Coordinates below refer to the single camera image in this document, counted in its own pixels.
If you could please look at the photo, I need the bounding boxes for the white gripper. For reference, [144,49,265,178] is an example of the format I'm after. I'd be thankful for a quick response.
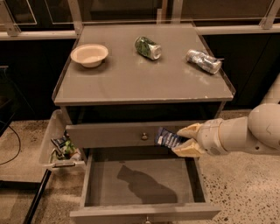
[171,118,228,158]

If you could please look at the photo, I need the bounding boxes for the blue rxbar blueberry bar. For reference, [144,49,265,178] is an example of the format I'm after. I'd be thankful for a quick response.
[155,127,186,149]

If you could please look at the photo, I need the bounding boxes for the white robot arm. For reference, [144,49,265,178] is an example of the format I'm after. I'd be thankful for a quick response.
[171,102,280,158]

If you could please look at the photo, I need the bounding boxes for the brass upper drawer knob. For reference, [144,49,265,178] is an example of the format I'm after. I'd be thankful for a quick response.
[141,133,148,141]

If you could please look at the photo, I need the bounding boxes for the grey upper drawer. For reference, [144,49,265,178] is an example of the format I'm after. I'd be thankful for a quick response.
[66,120,205,148]

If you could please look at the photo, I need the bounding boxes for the open grey middle drawer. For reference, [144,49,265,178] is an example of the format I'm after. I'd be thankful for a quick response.
[70,146,221,224]

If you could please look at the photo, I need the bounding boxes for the grey drawer cabinet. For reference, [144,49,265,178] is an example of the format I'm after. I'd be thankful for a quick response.
[52,23,236,156]

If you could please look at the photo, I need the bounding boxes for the silver blue soda can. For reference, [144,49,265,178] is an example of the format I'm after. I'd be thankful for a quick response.
[185,49,222,74]

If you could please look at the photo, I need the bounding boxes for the green soda can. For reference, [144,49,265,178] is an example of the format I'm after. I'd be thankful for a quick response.
[135,37,162,60]

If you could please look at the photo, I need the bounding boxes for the snack packets in bin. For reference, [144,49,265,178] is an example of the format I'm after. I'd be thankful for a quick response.
[49,131,81,162]

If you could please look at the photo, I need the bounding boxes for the white paper bowl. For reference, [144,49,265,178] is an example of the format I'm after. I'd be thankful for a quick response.
[70,44,109,68]

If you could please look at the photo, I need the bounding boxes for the clear plastic bin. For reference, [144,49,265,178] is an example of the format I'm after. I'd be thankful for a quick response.
[39,109,85,172]

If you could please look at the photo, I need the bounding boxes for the metal railing frame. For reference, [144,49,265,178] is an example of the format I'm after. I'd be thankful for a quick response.
[0,0,280,39]

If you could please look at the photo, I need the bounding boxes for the black cable on floor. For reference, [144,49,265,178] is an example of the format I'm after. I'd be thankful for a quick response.
[0,120,23,166]

